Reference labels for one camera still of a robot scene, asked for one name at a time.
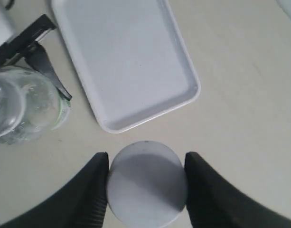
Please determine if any white plastic tray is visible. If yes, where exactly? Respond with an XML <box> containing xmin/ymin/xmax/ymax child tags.
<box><xmin>51</xmin><ymin>0</ymin><xmax>201</xmax><ymax>133</ymax></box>

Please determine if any clear plastic drink bottle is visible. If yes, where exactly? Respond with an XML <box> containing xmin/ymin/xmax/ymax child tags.
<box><xmin>0</xmin><ymin>66</ymin><xmax>71</xmax><ymax>144</ymax></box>

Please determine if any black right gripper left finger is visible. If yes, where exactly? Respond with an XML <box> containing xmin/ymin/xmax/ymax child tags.
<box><xmin>1</xmin><ymin>152</ymin><xmax>109</xmax><ymax>228</ymax></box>

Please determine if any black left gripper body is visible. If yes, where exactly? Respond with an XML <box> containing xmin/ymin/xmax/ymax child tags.
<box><xmin>0</xmin><ymin>14</ymin><xmax>56</xmax><ymax>66</ymax></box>

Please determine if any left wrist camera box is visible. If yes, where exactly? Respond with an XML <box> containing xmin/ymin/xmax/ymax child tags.
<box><xmin>0</xmin><ymin>1</ymin><xmax>16</xmax><ymax>46</ymax></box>

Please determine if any white bottle cap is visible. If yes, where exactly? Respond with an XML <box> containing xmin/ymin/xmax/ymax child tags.
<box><xmin>106</xmin><ymin>141</ymin><xmax>188</xmax><ymax>228</ymax></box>

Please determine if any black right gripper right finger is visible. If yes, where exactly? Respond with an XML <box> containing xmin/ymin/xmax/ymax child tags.
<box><xmin>184</xmin><ymin>152</ymin><xmax>291</xmax><ymax>228</ymax></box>

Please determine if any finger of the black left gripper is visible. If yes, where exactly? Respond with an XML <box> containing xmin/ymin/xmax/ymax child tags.
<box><xmin>24</xmin><ymin>41</ymin><xmax>72</xmax><ymax>100</ymax></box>

